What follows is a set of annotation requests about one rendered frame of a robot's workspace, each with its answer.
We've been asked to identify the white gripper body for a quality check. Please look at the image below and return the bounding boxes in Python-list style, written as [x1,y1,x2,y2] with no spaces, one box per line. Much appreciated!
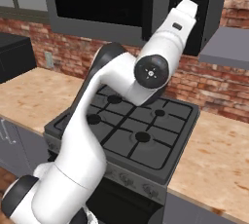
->
[174,0,199,21]

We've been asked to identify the grey microwave oven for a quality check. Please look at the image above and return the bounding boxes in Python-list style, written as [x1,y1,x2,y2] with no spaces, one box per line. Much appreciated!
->
[40,0,231,57]

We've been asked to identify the black oven door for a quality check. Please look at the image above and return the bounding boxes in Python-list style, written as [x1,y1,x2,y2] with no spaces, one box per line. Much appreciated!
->
[86,178,163,224]

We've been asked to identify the black stove with hob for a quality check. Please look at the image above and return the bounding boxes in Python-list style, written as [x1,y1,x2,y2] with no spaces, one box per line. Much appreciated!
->
[43,83,201,224]

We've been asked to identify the black box appliance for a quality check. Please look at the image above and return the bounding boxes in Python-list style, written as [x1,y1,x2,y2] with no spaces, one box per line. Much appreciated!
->
[0,32,38,85]

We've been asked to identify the grey stove knob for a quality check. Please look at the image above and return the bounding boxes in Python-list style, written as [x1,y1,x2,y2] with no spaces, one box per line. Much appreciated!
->
[118,172,133,186]
[142,182,160,198]

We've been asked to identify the grey base cupboard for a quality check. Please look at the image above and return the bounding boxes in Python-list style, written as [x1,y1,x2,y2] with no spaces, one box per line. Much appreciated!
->
[161,191,249,224]

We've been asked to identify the grey wall socket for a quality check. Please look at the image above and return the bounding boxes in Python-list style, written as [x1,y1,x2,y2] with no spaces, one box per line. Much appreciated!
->
[44,51,54,69]

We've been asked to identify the silver cupboard handle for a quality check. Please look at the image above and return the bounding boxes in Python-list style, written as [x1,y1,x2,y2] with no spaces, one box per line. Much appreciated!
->
[0,119,17,145]

